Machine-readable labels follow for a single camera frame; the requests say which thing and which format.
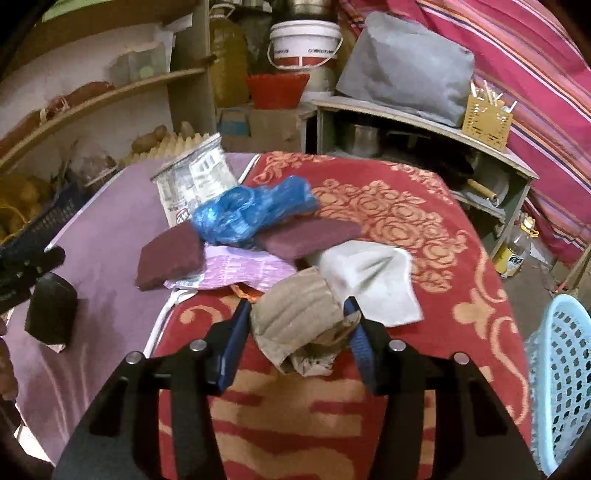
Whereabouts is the yellow net potato bag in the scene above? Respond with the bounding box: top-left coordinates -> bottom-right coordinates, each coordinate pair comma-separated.
0,172 -> 52,241

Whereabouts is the grey fabric bag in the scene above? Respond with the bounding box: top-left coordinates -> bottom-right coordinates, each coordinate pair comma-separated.
336,11 -> 476,128

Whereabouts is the black plastic crate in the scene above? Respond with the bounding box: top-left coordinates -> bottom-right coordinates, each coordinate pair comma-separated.
0,178 -> 94,260

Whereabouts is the steel pot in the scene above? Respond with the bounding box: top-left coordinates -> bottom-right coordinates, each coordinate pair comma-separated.
285,0 -> 339,22

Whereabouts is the yellow foam egg tray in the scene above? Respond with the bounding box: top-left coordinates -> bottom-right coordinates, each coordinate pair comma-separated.
119,128 -> 214,164

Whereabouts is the maroon scouring pad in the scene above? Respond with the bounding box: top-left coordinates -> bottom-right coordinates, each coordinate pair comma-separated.
254,216 -> 364,262
135,225 -> 207,292

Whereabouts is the light blue plastic basket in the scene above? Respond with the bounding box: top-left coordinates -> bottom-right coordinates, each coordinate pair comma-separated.
524,293 -> 591,476

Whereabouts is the grey wooden shelf unit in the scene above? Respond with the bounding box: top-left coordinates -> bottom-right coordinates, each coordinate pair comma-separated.
311,96 -> 539,260

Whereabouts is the white plastic bucket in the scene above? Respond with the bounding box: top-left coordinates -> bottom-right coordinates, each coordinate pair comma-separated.
268,20 -> 343,73

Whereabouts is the black block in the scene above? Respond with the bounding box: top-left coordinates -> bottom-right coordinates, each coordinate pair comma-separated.
24,271 -> 78,347

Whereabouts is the beige cloth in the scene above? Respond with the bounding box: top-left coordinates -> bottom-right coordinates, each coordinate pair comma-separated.
250,268 -> 362,377

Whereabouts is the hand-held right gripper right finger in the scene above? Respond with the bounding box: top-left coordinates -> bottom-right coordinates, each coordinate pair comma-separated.
344,296 -> 541,480

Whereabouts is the clear oil bottle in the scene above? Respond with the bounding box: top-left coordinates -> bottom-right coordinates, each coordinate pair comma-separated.
493,216 -> 539,278

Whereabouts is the yellow utensil holder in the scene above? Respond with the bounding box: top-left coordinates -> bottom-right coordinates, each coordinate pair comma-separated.
462,79 -> 514,151

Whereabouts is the steel cup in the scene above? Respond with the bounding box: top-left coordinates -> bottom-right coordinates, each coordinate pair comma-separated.
352,124 -> 382,158

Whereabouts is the red striped cloth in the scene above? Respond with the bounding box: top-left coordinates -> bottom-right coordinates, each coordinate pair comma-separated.
339,0 -> 591,266

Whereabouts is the purple sheet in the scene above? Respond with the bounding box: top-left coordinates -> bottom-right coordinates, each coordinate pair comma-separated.
9,151 -> 262,463

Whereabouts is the clear printed plastic wrapper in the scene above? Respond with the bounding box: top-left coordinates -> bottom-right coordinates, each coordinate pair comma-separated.
150,133 -> 239,228

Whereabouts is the brown long roll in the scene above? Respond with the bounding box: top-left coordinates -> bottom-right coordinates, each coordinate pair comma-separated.
0,80 -> 117,155

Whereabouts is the cardboard box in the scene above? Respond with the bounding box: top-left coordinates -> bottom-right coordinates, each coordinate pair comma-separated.
216,104 -> 315,154

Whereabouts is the wooden wall shelf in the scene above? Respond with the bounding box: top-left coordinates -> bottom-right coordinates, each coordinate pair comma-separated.
0,0 -> 219,176

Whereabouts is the blue plastic bag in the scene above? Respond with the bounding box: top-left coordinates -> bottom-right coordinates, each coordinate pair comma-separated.
191,175 -> 320,248

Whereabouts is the yellow oil jug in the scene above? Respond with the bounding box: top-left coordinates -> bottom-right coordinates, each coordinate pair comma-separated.
209,4 -> 251,110

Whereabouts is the red patterned blanket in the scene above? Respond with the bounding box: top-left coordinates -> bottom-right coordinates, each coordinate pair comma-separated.
152,151 -> 532,480

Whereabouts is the black pan with wooden handle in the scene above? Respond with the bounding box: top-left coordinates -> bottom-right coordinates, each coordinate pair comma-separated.
411,148 -> 502,207

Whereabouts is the white cloth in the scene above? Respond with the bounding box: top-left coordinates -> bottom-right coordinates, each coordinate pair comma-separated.
305,240 -> 424,327

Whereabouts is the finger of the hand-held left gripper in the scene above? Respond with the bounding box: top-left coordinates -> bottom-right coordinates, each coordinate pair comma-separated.
0,246 -> 66,315

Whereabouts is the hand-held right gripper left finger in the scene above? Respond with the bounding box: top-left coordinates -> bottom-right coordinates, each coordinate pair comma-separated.
53,300 -> 252,480

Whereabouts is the clear plastic container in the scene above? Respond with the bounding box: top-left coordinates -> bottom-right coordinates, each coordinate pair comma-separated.
110,46 -> 170,88

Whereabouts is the green tray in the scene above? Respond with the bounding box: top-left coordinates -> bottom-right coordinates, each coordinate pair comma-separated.
41,0 -> 118,22

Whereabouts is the pink printed wrapper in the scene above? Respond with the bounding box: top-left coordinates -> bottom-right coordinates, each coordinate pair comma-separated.
165,244 -> 302,292

